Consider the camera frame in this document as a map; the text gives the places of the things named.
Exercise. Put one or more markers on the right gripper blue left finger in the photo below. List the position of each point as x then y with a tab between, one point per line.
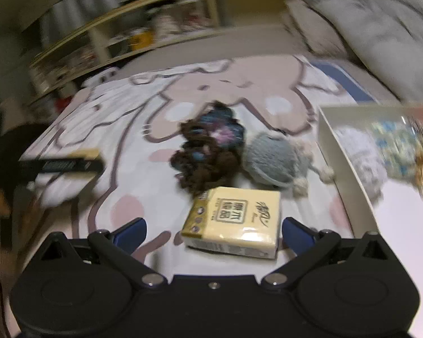
127	237

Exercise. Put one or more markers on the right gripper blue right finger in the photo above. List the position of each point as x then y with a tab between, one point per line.
297	236

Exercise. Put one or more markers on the yellow tissue pack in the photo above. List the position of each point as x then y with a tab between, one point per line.
234	221

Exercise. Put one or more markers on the grey crochet mouse toy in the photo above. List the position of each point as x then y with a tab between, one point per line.
273	159

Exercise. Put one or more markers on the dark crochet yarn toy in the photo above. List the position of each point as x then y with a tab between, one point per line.
211	154

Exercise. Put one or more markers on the wooden oval box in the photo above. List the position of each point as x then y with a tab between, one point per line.
88	155

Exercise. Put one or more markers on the light blue crochet toy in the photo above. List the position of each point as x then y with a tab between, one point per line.
365	157

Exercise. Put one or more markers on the white shallow tray box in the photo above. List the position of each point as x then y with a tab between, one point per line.
397	214

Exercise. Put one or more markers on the cartoon rabbit blanket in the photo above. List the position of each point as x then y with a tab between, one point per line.
135	123

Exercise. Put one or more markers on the white panda device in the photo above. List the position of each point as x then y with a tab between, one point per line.
101	77

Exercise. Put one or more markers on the blue yellow crochet pouch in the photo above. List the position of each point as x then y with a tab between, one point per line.
401	149

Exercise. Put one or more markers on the wooden headboard shelf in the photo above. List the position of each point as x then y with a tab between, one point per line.
82	37

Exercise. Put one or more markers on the beige fluffy pillow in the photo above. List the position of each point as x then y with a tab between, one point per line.
317	34

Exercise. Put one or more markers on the grey duvet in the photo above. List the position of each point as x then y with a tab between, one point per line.
386	36

